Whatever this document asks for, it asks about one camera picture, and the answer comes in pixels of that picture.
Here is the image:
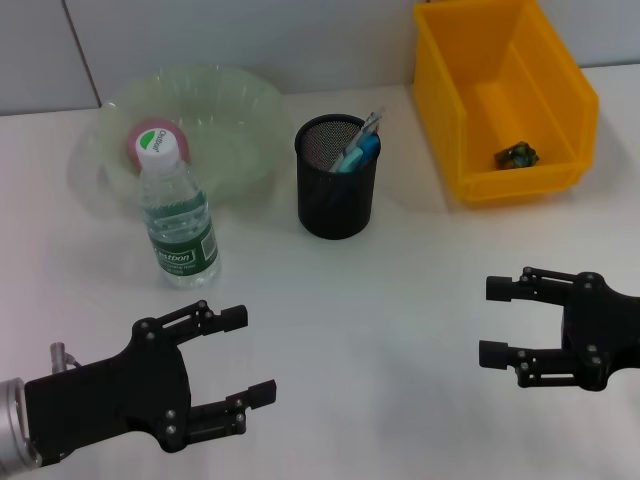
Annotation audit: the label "clear green-label water bottle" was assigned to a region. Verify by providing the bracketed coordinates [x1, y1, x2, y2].
[138, 124, 222, 290]

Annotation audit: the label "green plastic wrapper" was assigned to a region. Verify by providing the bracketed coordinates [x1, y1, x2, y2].
[494, 142, 542, 169]

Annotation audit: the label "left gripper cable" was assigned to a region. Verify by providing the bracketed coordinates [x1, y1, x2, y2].
[49, 341, 84, 374]

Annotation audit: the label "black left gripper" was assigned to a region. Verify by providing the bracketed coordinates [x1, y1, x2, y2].
[23, 299, 278, 467]

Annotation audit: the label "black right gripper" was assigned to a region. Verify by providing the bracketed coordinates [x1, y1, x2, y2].
[477, 266, 640, 393]

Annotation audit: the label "black mesh pen holder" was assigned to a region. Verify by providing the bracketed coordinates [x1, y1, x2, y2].
[293, 113, 383, 241]

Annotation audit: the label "yellow plastic bin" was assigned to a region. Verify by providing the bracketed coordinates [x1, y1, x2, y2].
[412, 0, 600, 205]

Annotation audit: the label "clear plastic ruler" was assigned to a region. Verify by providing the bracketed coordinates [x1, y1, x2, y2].
[328, 122, 372, 172]

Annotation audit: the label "translucent green fruit plate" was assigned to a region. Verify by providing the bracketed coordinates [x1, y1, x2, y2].
[67, 62, 296, 221]

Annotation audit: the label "blue scissors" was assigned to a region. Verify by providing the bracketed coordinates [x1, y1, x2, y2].
[330, 133, 382, 174]

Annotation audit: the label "pink peach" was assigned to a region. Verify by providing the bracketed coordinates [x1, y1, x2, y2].
[124, 118, 192, 174]

